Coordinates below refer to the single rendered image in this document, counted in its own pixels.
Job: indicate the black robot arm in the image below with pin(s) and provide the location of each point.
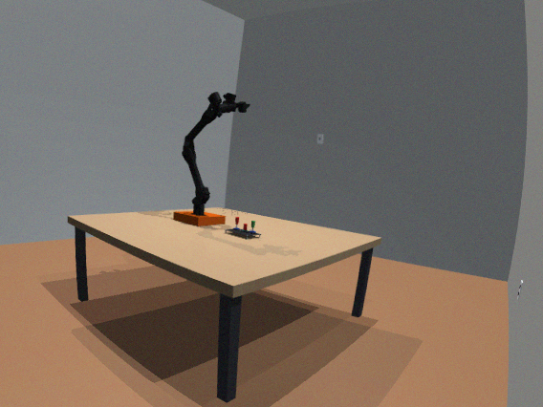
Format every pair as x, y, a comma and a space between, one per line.
202, 193

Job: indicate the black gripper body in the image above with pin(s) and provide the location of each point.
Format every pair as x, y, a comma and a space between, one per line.
241, 105

